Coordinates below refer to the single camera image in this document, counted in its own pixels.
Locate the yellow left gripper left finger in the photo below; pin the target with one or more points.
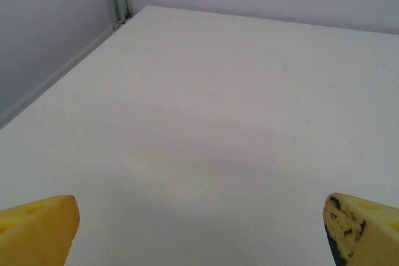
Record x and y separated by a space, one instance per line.
37 231

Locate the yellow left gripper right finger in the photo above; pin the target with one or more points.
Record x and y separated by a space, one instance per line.
368 235

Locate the aluminium table side rail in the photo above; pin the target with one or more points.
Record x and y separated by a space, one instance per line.
62 69

